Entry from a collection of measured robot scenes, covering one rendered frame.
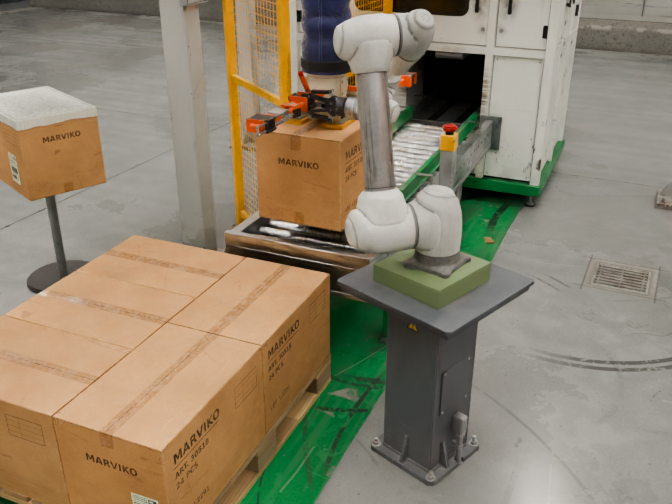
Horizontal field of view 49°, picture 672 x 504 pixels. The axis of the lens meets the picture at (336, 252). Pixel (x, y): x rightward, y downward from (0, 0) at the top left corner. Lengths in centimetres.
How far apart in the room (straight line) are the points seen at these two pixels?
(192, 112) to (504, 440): 232
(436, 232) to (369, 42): 64
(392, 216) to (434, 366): 57
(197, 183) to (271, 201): 107
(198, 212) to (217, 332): 169
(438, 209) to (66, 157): 211
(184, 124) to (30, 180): 87
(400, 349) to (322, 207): 77
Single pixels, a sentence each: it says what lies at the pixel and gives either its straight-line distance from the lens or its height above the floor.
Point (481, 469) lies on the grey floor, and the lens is 299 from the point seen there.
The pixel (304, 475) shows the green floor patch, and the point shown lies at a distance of 292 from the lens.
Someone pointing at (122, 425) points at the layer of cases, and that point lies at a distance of 236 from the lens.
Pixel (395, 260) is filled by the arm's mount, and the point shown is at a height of 81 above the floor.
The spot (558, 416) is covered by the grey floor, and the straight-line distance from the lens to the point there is 332.
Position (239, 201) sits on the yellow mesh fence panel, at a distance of 479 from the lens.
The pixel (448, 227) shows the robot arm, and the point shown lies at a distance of 247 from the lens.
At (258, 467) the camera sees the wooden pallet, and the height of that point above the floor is 5.
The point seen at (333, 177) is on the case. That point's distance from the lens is 307.
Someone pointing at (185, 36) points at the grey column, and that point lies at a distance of 405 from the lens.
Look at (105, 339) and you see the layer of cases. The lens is 278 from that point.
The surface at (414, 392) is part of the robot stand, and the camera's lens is 276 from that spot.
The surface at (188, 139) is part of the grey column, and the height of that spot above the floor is 76.
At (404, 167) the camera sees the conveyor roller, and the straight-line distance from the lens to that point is 433.
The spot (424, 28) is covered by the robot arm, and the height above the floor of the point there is 160.
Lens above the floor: 197
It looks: 26 degrees down
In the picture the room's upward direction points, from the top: straight up
